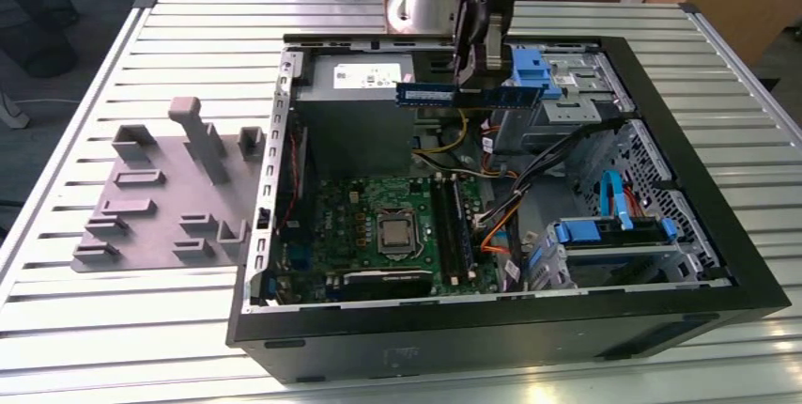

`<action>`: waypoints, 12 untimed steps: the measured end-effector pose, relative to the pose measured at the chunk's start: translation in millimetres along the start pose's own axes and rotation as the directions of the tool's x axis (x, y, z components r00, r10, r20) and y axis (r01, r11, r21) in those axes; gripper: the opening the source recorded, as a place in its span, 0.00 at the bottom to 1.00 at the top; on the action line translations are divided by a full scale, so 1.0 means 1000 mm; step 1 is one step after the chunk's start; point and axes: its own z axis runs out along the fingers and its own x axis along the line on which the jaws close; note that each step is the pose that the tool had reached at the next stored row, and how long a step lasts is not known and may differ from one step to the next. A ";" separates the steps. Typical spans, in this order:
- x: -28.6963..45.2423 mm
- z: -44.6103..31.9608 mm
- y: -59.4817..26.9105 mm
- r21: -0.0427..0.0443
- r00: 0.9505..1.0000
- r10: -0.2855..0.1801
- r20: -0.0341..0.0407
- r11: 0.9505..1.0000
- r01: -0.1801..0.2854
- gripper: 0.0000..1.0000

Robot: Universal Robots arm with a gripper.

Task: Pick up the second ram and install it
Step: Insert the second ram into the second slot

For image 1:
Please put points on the black graphics card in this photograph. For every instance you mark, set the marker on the black graphics card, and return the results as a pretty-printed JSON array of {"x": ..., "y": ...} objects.
[{"x": 388, "y": 284}]

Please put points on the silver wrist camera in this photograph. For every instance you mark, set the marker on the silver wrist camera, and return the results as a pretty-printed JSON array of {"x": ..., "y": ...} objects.
[{"x": 495, "y": 42}]

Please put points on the white furniture foot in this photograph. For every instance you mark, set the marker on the white furniture foot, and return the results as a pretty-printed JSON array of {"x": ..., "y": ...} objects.
[{"x": 12, "y": 115}]

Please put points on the black RAM slot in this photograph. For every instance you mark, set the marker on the black RAM slot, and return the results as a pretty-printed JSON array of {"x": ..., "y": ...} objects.
[
  {"x": 441, "y": 225},
  {"x": 452, "y": 225}
]

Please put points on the black mesh bin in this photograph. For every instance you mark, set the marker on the black mesh bin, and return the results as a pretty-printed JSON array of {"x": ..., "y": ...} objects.
[{"x": 37, "y": 23}]

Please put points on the green motherboard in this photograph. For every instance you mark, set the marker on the green motherboard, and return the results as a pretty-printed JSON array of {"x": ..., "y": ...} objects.
[{"x": 341, "y": 216}]

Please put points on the grey power supply unit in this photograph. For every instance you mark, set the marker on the grey power supply unit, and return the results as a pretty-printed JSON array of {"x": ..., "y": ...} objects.
[{"x": 356, "y": 127}]

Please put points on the metal drive cage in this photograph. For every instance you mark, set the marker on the metal drive cage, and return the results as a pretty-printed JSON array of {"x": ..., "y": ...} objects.
[{"x": 563, "y": 115}]

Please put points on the black PC case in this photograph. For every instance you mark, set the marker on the black PC case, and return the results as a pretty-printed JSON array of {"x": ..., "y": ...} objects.
[{"x": 500, "y": 343}]

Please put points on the CPU socket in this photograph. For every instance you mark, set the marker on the CPU socket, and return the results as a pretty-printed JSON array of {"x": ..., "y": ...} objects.
[{"x": 420, "y": 235}]

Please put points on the hard disk in blue carrier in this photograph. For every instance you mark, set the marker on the hard disk in blue carrier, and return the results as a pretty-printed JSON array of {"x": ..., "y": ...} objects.
[{"x": 579, "y": 232}]

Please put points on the grey parts rack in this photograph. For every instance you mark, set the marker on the grey parts rack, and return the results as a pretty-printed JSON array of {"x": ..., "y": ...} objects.
[{"x": 169, "y": 197}]

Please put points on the silver CPU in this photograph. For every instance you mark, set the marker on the silver CPU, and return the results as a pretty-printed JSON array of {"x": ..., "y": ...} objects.
[{"x": 396, "y": 233}]

